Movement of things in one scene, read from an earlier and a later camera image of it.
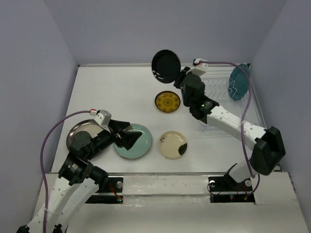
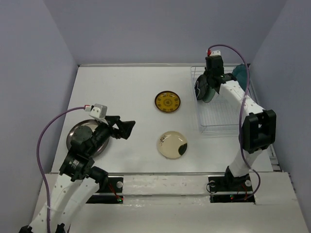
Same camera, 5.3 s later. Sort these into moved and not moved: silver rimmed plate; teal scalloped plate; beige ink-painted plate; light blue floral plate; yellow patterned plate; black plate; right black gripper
Moved: light blue floral plate; right black gripper; black plate
Not moved: silver rimmed plate; yellow patterned plate; teal scalloped plate; beige ink-painted plate
